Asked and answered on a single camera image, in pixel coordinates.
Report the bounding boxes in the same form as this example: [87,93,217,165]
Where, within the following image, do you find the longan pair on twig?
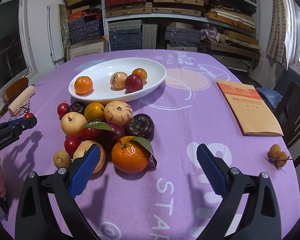
[265,144,293,169]

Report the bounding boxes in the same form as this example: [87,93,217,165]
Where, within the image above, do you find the dark red plum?
[125,74,143,93]
[99,122,125,152]

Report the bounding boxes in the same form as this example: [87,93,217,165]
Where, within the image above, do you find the large orange mandarin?
[74,76,93,95]

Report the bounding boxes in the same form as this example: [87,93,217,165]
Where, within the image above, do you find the large yellow pepino melon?
[61,112,88,138]

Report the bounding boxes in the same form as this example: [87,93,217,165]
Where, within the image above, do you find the wooden chair left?
[0,77,29,118]

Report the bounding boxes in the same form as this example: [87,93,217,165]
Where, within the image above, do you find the framed picture board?
[66,36,109,61]

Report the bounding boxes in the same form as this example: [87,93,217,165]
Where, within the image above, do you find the white oval plate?
[68,57,167,103]

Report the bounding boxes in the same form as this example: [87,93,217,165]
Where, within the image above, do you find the cream paper roll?
[8,85,35,114]

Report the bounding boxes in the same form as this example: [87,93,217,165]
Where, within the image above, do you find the leafy orange mandarin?
[82,121,158,174]

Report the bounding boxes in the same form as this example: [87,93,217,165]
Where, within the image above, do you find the checkered curtain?
[266,0,295,69]

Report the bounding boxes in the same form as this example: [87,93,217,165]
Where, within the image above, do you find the dark purple mangosteen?
[125,114,155,141]
[69,101,86,115]

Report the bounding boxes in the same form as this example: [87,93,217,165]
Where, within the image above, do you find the brown paper notebook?
[217,79,283,137]

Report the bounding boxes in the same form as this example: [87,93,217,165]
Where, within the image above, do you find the striped pepino melon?
[104,101,133,126]

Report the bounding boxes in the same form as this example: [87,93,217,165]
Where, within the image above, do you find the smooth orange tomato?
[84,102,104,122]
[132,68,148,83]

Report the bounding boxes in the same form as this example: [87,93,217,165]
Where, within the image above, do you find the blue folded cloth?
[256,87,283,110]

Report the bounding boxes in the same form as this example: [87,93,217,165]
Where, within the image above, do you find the metal storage shelf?
[102,0,261,74]

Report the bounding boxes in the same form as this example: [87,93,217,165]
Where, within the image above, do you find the purple tablecloth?
[0,50,300,239]

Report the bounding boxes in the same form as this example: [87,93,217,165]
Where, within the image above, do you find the brown longan fruit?
[53,151,71,168]

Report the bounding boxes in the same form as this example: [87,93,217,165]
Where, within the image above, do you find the purple wire eyeglasses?
[11,100,30,117]

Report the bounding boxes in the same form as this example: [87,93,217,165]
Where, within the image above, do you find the red cherry tomato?
[57,102,70,118]
[81,128,101,141]
[64,137,81,157]
[23,113,34,119]

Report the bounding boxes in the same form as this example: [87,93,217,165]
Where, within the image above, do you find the dark wooden chair right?
[273,80,300,168]

